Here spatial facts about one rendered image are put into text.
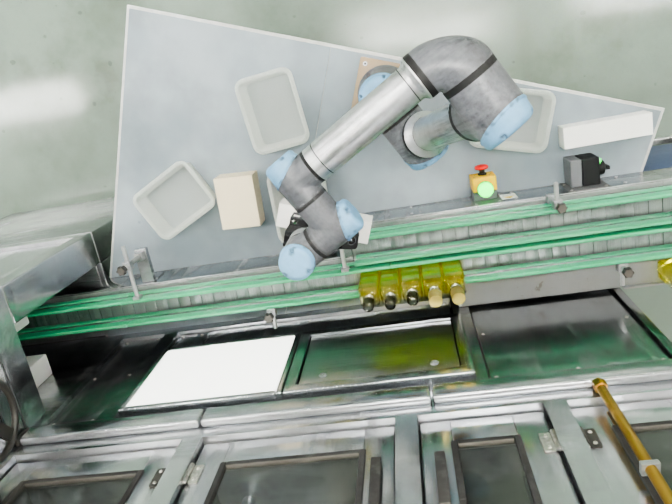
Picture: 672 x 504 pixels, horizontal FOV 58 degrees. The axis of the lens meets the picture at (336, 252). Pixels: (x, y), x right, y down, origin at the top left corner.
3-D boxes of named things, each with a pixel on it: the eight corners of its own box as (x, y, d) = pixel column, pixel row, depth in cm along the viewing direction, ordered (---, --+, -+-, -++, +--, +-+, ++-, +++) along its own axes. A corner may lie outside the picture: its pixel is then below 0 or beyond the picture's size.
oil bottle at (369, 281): (364, 282, 185) (360, 311, 165) (361, 265, 184) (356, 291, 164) (382, 279, 185) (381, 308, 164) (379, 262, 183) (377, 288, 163)
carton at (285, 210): (283, 197, 161) (279, 203, 155) (372, 215, 160) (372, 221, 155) (279, 219, 163) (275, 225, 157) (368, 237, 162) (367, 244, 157)
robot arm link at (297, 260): (324, 266, 124) (293, 291, 126) (330, 250, 134) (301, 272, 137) (299, 237, 122) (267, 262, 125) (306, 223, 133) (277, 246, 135)
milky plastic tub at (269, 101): (261, 152, 190) (255, 157, 182) (238, 80, 184) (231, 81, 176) (315, 137, 187) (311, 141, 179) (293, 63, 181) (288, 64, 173)
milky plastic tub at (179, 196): (139, 193, 198) (128, 199, 190) (190, 152, 192) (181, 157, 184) (174, 235, 202) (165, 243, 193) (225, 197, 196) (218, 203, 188)
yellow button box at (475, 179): (471, 196, 187) (474, 201, 180) (468, 172, 185) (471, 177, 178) (494, 192, 186) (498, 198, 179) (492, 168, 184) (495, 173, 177)
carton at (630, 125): (557, 125, 179) (562, 128, 173) (643, 110, 175) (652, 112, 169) (559, 146, 180) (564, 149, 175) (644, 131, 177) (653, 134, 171)
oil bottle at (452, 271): (441, 272, 182) (446, 300, 162) (438, 254, 181) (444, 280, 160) (460, 269, 181) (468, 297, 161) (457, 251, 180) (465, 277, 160)
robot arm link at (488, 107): (406, 105, 164) (504, 44, 111) (440, 148, 167) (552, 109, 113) (373, 133, 162) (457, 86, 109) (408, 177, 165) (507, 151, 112)
